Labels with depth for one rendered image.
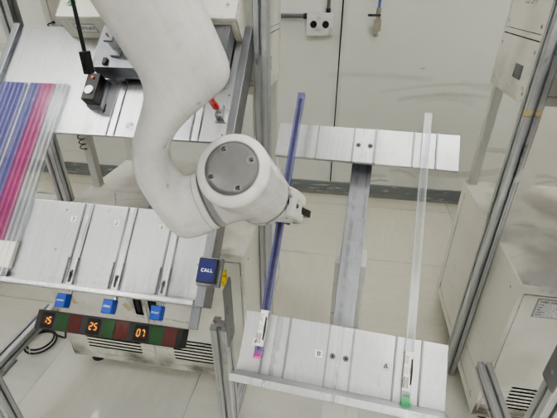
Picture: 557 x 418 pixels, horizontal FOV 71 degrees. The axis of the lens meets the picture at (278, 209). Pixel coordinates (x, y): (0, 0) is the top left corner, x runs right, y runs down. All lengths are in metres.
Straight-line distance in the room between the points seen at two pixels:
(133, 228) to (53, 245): 0.19
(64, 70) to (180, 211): 0.85
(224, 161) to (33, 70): 0.95
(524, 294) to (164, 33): 1.09
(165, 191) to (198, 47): 0.16
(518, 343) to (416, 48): 1.75
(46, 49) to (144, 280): 0.74
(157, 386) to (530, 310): 1.26
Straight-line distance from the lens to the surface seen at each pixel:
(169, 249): 0.90
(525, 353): 1.39
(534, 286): 1.23
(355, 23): 2.54
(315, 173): 2.78
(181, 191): 0.47
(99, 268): 0.96
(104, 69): 1.12
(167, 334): 0.89
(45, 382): 1.83
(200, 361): 1.53
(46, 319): 1.03
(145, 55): 0.39
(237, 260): 1.16
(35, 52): 1.35
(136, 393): 1.66
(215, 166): 0.43
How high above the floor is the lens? 1.29
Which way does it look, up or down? 30 degrees down
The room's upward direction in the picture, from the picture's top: straight up
